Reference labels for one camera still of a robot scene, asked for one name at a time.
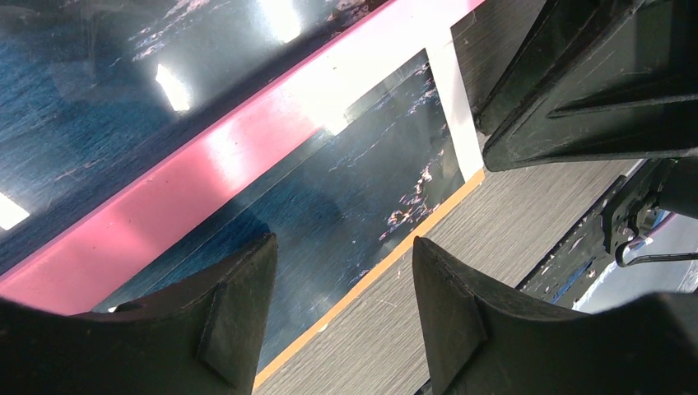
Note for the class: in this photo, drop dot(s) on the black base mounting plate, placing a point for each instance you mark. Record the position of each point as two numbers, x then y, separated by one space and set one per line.
584 252

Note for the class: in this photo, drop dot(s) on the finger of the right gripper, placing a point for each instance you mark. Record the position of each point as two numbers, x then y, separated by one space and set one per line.
597 80

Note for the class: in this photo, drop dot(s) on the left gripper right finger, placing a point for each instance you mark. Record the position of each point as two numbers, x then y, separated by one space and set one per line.
484 337

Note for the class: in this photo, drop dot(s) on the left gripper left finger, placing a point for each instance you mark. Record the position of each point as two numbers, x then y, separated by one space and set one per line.
201 335

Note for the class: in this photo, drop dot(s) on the landscape photo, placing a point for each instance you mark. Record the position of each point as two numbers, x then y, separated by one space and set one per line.
96 93

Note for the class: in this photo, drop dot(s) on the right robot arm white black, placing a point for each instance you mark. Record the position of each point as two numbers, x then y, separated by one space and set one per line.
605 80

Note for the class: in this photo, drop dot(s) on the pink picture frame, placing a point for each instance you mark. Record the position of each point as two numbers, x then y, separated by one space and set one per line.
80 267

